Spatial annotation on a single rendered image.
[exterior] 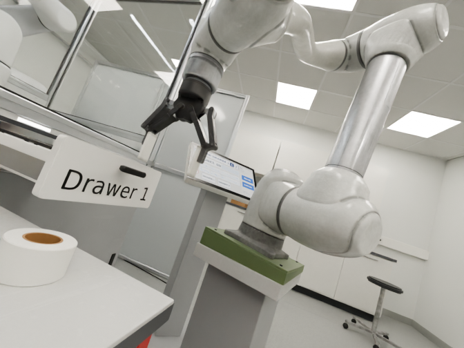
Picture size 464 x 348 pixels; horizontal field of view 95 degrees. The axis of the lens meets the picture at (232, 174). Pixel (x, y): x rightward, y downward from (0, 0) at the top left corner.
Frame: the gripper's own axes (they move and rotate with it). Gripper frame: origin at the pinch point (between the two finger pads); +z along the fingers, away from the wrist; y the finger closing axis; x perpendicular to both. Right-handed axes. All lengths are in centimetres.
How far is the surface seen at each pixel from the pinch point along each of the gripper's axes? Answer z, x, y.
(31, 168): 9.6, 15.5, 15.1
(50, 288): 18.9, 22.6, -7.6
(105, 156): 3.2, 8.5, 8.4
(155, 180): 4.8, -9.9, 8.4
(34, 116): -0.7, 3.8, 41.9
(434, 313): 53, -358, -260
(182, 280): 57, -86, 18
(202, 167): -11, -74, 26
